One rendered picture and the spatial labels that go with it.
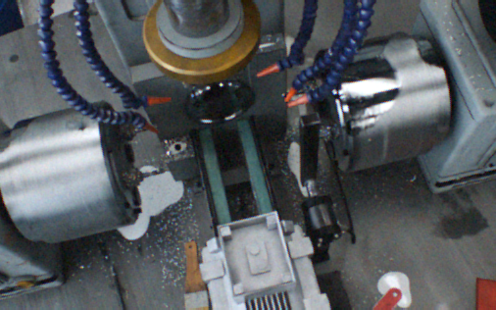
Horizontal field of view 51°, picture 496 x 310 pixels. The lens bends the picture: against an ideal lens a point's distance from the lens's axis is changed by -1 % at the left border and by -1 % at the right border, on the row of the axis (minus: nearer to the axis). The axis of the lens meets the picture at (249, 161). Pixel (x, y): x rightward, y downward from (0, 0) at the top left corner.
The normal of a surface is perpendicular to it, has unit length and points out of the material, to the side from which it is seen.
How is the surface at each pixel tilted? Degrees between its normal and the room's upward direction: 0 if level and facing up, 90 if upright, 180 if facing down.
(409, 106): 39
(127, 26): 90
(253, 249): 0
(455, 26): 0
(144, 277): 0
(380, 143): 66
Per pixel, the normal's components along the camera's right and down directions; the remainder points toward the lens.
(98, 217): 0.20, 0.72
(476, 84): -0.06, -0.42
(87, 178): 0.08, 0.17
